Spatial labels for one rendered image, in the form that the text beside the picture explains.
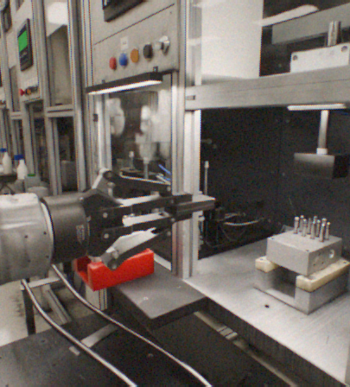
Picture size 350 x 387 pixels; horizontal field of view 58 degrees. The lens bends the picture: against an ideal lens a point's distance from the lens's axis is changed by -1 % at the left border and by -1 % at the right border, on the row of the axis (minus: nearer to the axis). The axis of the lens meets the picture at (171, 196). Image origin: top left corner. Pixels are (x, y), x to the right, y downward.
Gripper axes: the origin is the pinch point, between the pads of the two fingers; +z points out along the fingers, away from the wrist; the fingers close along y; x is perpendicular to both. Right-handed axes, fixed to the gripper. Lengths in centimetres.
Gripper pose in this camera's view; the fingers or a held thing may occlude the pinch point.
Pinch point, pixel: (190, 205)
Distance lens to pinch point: 46.2
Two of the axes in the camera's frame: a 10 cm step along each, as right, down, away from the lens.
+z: 8.2, -1.3, 5.6
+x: -5.7, -1.8, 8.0
